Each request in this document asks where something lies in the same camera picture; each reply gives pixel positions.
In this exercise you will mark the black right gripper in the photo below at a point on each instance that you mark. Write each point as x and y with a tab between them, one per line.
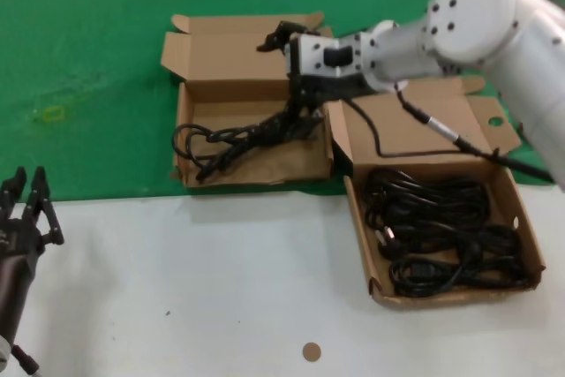
326	85

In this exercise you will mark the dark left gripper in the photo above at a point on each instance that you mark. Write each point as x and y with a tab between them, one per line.
13	271

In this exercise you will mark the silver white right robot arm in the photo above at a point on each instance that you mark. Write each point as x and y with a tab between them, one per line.
476	10

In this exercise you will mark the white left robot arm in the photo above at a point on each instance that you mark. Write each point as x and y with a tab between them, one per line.
3	348

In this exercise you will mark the brown cardboard box, torn rim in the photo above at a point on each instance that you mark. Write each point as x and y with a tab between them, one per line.
251	68

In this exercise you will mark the brown cardboard box, intact rim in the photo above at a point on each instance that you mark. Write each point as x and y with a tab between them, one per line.
424	130

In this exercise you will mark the green table cloth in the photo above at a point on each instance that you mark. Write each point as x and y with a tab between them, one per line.
88	41

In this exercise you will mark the round brown cardboard disc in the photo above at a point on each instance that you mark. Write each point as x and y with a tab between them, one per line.
311	352

